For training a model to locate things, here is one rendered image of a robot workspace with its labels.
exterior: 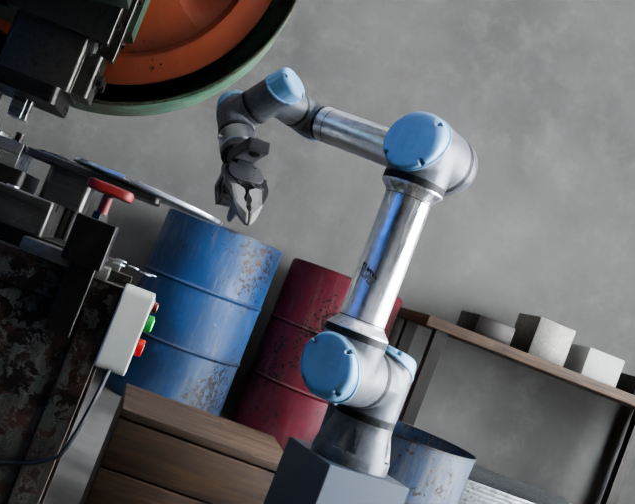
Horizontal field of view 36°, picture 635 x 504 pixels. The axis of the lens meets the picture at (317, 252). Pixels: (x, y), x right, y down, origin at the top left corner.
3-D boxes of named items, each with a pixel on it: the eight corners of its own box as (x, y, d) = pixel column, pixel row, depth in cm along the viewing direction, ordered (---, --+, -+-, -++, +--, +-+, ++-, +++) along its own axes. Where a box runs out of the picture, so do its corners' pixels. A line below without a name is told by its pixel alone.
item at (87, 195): (136, 265, 185) (162, 199, 186) (134, 267, 171) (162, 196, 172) (8, 216, 182) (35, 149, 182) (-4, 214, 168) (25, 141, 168)
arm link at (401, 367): (407, 427, 187) (432, 361, 188) (374, 420, 176) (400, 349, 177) (357, 404, 194) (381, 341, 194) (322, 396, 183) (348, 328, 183)
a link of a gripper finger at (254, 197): (253, 243, 187) (250, 208, 193) (265, 223, 183) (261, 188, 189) (238, 240, 185) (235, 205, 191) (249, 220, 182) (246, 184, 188)
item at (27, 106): (27, 123, 177) (35, 104, 178) (24, 119, 173) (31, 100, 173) (10, 116, 177) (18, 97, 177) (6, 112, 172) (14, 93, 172)
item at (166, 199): (208, 217, 164) (210, 212, 164) (53, 149, 165) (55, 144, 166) (229, 233, 193) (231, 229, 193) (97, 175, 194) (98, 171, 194)
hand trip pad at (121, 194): (117, 241, 148) (135, 194, 149) (115, 241, 142) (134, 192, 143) (73, 224, 147) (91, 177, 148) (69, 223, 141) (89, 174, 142)
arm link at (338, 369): (378, 419, 177) (484, 140, 180) (336, 409, 165) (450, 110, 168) (326, 395, 184) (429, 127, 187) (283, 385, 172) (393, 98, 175)
